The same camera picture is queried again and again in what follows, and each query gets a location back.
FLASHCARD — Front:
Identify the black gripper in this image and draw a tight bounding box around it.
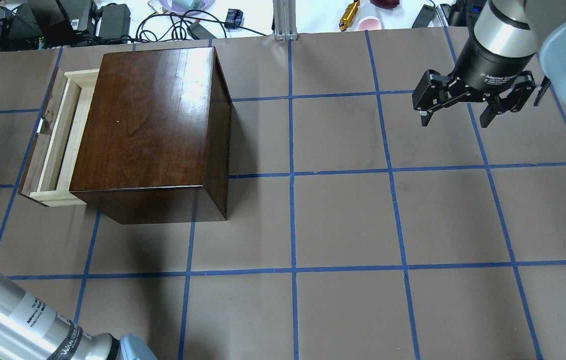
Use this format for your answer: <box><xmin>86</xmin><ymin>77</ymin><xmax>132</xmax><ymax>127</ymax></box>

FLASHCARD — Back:
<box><xmin>412</xmin><ymin>38</ymin><xmax>536</xmax><ymax>128</ymax></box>

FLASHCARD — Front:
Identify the light wood drawer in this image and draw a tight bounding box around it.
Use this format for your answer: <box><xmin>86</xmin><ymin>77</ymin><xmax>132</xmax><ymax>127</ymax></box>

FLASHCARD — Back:
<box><xmin>17</xmin><ymin>68</ymin><xmax>99</xmax><ymax>207</ymax></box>

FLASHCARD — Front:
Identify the dark wooden drawer cabinet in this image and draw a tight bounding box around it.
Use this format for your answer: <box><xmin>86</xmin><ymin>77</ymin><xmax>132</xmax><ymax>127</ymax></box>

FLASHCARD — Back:
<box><xmin>69</xmin><ymin>47</ymin><xmax>233</xmax><ymax>224</ymax></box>

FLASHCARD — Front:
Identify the pink cup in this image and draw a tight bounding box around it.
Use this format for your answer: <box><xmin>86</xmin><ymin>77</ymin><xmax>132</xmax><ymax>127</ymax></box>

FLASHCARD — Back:
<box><xmin>356</xmin><ymin>16</ymin><xmax>383</xmax><ymax>32</ymax></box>

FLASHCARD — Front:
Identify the gold metal cylinder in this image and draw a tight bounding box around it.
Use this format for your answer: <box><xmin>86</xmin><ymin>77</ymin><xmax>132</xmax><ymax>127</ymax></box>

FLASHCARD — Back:
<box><xmin>338</xmin><ymin>0</ymin><xmax>360</xmax><ymax>32</ymax></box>

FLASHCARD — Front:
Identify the black power adapter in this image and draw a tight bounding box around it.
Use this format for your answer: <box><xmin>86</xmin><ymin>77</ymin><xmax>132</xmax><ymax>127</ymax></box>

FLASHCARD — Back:
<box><xmin>98</xmin><ymin>3</ymin><xmax>131</xmax><ymax>44</ymax></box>

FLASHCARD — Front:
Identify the purple plate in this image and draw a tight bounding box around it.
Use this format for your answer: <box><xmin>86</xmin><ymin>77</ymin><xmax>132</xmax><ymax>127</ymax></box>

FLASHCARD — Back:
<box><xmin>159</xmin><ymin>0</ymin><xmax>216</xmax><ymax>14</ymax></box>

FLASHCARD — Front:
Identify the aluminium frame post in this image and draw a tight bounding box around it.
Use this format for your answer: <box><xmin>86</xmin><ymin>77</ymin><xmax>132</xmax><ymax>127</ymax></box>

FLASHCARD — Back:
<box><xmin>273</xmin><ymin>0</ymin><xmax>298</xmax><ymax>41</ymax></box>

